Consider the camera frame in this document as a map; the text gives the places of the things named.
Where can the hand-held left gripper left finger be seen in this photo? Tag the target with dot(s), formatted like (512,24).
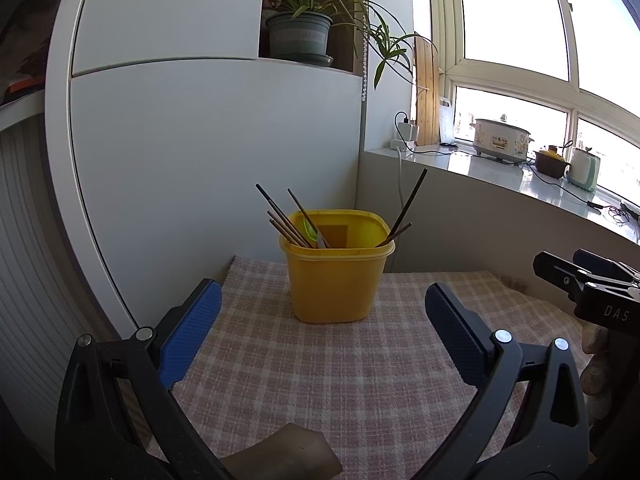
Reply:
(192,330)

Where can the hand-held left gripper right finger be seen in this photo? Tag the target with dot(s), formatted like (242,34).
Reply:
(457,340)

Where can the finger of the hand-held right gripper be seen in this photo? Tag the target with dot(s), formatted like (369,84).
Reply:
(600,269)
(560,275)

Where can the yellow plastic bucket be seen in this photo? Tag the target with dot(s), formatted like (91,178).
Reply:
(335,285)

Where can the black chopstick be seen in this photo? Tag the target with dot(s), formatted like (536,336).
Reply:
(410,197)
(272,203)

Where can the green plastic spoon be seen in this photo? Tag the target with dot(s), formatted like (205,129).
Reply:
(307,227)

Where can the clear plastic spoon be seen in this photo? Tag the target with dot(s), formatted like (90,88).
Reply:
(321,241)

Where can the person's right hand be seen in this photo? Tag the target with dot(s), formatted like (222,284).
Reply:
(596,360)

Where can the white green kettle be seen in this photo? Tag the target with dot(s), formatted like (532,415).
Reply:
(582,170)

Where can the brown pot yellow lid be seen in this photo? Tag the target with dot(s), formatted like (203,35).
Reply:
(551,164)

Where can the grey window sill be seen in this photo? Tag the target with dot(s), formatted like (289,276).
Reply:
(480,170)

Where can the pink plaid cloth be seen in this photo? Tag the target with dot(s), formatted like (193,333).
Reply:
(325,375)

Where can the white floral slow cooker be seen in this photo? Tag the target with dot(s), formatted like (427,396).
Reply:
(500,140)

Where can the brown flat board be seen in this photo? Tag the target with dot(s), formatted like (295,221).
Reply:
(285,455)

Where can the white ribbed roller door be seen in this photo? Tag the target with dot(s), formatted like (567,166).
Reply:
(35,285)

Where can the white plastic board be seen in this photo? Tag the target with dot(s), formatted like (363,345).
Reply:
(446,122)

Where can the white cabinet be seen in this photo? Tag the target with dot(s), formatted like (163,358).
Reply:
(200,135)

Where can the white power strip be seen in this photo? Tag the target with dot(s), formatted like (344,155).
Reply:
(402,146)

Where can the white charger plug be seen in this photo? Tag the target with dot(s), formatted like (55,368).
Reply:
(410,131)

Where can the wooden slat board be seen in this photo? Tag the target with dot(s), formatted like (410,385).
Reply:
(426,95)

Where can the green spider plant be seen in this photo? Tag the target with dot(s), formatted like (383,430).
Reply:
(385,40)

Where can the orange dark object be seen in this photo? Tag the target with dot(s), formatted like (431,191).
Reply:
(20,87)

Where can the grey plant pot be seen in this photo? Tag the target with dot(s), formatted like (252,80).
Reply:
(299,37)

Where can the white window frame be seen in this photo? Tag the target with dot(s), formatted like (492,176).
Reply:
(572,95)

